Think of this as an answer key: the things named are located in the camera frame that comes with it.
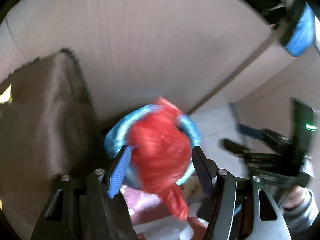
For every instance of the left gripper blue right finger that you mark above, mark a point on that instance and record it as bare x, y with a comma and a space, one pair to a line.
206, 170

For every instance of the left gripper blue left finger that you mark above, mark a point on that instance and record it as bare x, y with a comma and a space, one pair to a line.
116, 173

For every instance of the red plastic bag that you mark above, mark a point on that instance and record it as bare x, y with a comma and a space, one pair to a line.
161, 155

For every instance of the person's right hand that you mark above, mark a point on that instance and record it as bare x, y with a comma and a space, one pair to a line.
295, 197

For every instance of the blue hanging towel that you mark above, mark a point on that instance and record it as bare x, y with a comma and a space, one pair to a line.
300, 32

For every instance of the yellow packaging card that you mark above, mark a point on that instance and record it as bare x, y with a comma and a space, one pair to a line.
6, 96

